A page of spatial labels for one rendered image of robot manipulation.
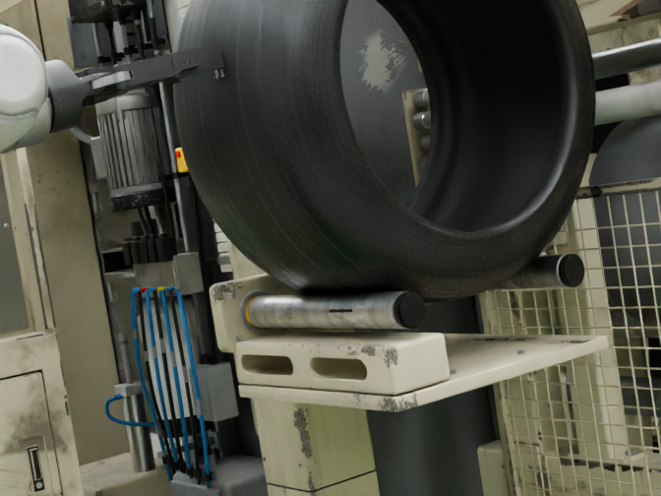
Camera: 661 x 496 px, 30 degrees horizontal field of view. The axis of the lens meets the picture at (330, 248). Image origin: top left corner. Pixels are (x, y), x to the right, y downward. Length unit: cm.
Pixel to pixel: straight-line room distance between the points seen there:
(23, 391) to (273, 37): 82
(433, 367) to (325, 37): 41
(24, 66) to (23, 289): 98
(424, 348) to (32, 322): 80
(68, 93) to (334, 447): 76
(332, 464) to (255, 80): 67
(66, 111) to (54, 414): 79
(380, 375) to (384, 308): 8
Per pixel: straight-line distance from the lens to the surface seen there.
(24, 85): 111
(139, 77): 137
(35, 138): 134
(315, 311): 159
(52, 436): 204
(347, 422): 187
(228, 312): 172
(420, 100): 211
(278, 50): 142
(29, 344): 201
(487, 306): 206
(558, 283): 166
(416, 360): 147
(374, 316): 149
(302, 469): 185
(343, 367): 162
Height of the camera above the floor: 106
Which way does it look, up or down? 3 degrees down
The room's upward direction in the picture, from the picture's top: 9 degrees counter-clockwise
